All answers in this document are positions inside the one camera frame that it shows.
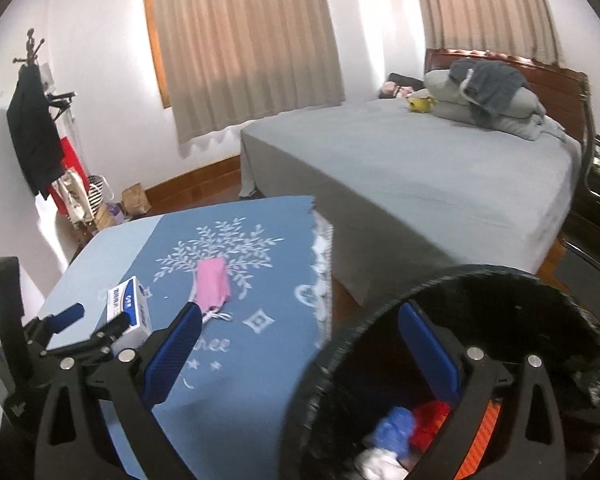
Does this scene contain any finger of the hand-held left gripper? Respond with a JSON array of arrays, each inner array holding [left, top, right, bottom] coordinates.
[[37, 312, 132, 368], [24, 303, 86, 350]]

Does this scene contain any blue printed tablecloth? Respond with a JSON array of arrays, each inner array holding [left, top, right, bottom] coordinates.
[[37, 195, 336, 480]]

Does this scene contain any black white striped bag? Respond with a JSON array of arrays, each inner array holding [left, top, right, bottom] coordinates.
[[86, 175, 113, 211]]

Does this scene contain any white and blue box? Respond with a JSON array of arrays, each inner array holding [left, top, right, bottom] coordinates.
[[106, 276, 153, 356]]

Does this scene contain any black trash bin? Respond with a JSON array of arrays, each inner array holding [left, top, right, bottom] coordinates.
[[280, 264, 600, 480]]

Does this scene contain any grey pillow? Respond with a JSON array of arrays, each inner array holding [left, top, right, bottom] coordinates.
[[424, 69, 546, 116], [432, 100, 543, 138]]

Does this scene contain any dark grey clothing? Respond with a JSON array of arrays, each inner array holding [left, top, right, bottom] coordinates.
[[449, 58, 528, 116]]

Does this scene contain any brown paper bag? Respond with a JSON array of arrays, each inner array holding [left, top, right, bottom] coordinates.
[[121, 183, 152, 216]]

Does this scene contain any dark coat rack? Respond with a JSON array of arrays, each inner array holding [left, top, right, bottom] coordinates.
[[12, 29, 77, 121]]

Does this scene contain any red garment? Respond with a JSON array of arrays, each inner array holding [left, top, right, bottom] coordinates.
[[50, 136, 88, 213]]

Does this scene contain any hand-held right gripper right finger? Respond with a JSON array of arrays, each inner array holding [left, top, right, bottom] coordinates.
[[397, 300, 569, 480]]

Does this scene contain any bed with grey sheet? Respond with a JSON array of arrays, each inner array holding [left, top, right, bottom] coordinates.
[[239, 96, 583, 306]]

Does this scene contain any black metal frame chair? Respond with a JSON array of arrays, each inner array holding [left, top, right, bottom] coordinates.
[[555, 72, 600, 331]]

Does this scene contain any beige curtain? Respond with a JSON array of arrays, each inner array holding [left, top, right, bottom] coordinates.
[[150, 0, 346, 145], [410, 0, 563, 66]]

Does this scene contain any purple and white box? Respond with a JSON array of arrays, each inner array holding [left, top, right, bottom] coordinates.
[[95, 202, 126, 231]]

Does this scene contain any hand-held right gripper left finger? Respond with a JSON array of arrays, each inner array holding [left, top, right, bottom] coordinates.
[[32, 300, 204, 480]]

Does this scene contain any black coat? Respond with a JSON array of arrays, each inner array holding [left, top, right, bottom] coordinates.
[[6, 65, 65, 201]]

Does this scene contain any blue cloth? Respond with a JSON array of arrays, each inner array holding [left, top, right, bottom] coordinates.
[[374, 406, 417, 457]]

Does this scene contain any patterned tote bag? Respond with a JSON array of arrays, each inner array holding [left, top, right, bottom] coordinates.
[[62, 169, 93, 221]]

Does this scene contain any grey pillows and clothes pile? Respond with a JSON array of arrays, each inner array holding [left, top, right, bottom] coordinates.
[[424, 47, 588, 146]]

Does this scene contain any pink face mask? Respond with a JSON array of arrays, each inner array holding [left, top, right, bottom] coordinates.
[[192, 258, 233, 323]]

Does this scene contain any pink plush toy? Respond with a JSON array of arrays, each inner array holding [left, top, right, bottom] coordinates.
[[380, 74, 428, 100]]

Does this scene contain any red fuzzy cloth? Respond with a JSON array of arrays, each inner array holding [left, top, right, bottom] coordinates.
[[412, 401, 453, 451]]

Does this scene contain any wooden window frame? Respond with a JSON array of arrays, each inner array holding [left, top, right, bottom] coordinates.
[[142, 0, 172, 109]]

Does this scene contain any folded grey blanket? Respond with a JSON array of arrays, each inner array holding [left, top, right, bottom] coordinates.
[[527, 115, 581, 143]]

